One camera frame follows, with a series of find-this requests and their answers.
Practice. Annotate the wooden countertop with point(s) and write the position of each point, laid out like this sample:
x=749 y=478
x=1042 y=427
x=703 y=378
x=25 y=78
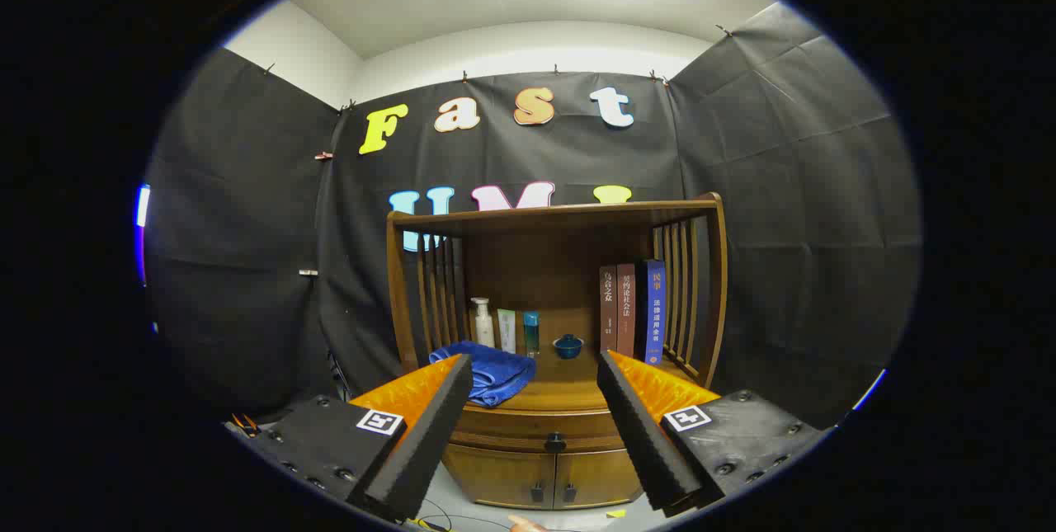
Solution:
x=569 y=388

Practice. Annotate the reddish brown book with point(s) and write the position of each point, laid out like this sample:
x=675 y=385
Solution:
x=626 y=309

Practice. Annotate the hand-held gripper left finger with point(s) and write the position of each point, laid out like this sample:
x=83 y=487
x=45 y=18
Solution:
x=429 y=433

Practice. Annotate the teal bottle with blue cap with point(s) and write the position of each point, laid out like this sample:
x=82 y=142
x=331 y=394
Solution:
x=531 y=336

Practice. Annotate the wooden drawer with black knob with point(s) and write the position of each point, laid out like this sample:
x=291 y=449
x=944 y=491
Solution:
x=511 y=433

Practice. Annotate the white and green tube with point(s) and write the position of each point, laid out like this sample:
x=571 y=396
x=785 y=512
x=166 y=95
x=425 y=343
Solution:
x=506 y=331

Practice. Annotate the white pump bottle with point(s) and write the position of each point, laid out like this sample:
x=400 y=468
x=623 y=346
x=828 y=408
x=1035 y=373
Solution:
x=483 y=330

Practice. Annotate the folded blue towel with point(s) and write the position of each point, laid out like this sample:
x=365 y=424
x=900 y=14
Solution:
x=495 y=371

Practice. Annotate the wooden cabinet door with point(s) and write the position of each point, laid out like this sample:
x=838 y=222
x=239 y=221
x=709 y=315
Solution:
x=495 y=474
x=598 y=476

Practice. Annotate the brown wooden cabinet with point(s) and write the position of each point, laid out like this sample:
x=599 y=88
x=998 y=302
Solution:
x=528 y=268

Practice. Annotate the dark blue lidded teacup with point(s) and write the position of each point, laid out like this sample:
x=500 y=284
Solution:
x=568 y=346

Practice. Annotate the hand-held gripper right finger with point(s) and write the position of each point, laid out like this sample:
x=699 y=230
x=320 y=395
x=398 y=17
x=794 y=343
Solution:
x=639 y=433

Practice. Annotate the blue book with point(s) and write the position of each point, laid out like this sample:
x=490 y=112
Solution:
x=652 y=313

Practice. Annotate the dark brown book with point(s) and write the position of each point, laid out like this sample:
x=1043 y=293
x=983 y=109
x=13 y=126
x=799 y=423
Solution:
x=608 y=309

